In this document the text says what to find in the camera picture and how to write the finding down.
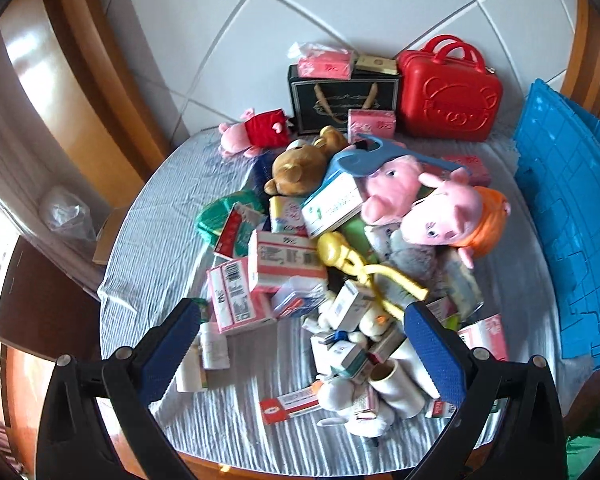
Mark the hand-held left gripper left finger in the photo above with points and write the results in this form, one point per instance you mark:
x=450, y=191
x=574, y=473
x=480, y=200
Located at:
x=170, y=352

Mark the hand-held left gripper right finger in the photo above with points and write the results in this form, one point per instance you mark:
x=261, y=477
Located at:
x=435, y=355

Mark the grey seagull plush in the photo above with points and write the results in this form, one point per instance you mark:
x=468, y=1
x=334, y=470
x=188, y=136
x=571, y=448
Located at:
x=340, y=397

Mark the plain white box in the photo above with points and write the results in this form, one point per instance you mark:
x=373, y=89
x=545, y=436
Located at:
x=190, y=375

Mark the white pill bottle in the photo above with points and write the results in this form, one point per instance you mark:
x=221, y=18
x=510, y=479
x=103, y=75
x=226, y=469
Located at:
x=214, y=347

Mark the white paper roll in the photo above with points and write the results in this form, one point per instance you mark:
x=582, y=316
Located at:
x=400, y=385

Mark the pink tissue pack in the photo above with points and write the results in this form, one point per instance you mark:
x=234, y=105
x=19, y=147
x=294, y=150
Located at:
x=325, y=64
x=237, y=297
x=372, y=125
x=280, y=260
x=472, y=170
x=485, y=337

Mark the green bottle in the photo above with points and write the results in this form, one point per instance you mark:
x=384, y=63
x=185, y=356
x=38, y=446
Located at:
x=203, y=307

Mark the teal white medicine box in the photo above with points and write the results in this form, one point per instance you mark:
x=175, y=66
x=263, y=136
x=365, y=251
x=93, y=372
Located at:
x=350, y=360

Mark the grey white medicine box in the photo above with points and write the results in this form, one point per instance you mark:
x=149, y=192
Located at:
x=352, y=305

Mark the grey plush toy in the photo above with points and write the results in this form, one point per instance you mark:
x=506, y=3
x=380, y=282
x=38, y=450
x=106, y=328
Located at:
x=412, y=260

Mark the white plush toy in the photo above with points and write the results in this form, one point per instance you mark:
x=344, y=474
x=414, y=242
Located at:
x=330, y=322

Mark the cardboard box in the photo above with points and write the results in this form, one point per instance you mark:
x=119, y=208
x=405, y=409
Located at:
x=107, y=237

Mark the flat red white medicine box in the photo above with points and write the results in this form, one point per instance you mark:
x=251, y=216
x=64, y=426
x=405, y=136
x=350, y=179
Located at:
x=290, y=405

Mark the red white tissue pack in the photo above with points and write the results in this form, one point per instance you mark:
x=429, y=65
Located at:
x=235, y=232

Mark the pig plush orange dress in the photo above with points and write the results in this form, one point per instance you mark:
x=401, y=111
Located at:
x=445, y=217

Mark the clear floss pick box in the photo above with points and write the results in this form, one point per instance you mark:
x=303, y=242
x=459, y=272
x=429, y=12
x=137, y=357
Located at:
x=297, y=297

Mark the yellow plastic toy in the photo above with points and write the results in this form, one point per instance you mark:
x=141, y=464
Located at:
x=337, y=252

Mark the green foil packet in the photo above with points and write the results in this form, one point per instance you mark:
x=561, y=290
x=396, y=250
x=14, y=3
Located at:
x=212, y=217

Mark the light green pouch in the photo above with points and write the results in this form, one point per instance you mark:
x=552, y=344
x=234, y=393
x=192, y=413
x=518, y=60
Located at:
x=355, y=235

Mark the large pink pig plush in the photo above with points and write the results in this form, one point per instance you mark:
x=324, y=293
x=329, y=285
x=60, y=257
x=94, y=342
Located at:
x=392, y=192

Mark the clear plastic bag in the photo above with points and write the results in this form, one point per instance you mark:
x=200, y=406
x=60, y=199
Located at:
x=67, y=210

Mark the pale yellow packet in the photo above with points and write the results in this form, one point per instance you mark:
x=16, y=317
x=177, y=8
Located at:
x=286, y=215

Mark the white blue medicine box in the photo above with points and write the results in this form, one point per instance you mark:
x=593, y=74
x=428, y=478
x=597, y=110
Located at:
x=332, y=205

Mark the blue plastic crate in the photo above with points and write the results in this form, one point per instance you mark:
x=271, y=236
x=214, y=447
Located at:
x=575, y=220

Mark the blue plastic hanger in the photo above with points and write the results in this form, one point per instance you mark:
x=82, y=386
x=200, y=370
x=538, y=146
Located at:
x=352, y=162

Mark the brown teddy bear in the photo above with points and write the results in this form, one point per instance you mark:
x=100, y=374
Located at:
x=292, y=172

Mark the small pig plush red dress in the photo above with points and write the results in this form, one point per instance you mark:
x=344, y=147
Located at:
x=260, y=130

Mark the red hard-shell suitcase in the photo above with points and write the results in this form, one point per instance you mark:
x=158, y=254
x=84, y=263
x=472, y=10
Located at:
x=450, y=95

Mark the black gift bag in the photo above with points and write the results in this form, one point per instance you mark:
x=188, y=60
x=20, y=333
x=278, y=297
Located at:
x=330, y=100

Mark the gold box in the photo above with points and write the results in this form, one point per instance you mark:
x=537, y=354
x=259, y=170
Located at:
x=376, y=65

